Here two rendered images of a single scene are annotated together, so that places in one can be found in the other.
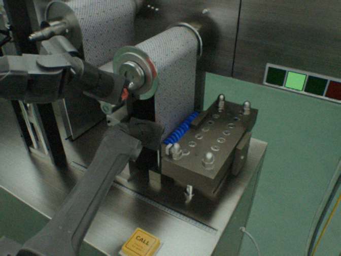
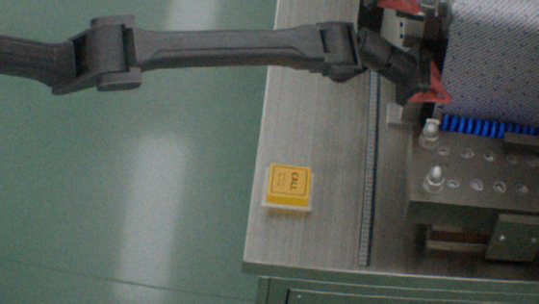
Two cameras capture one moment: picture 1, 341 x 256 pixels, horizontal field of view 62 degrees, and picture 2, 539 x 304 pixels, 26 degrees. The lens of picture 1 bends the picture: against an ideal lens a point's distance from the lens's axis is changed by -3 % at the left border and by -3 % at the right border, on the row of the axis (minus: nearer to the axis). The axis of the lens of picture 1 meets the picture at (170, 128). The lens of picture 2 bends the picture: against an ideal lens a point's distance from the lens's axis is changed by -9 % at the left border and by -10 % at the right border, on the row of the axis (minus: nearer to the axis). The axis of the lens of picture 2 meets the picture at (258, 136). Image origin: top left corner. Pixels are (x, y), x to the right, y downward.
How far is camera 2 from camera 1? 1.48 m
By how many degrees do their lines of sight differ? 46
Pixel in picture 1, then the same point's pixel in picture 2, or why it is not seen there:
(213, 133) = (508, 173)
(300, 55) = not seen: outside the picture
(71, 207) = (185, 38)
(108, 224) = (300, 138)
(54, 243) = (147, 42)
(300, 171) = not seen: outside the picture
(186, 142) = (465, 145)
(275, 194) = not seen: outside the picture
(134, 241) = (287, 172)
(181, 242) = (324, 230)
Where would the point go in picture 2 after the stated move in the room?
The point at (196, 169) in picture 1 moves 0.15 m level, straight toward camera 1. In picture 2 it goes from (416, 175) to (331, 195)
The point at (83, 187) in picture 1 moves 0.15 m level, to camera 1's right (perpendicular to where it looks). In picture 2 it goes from (214, 36) to (257, 106)
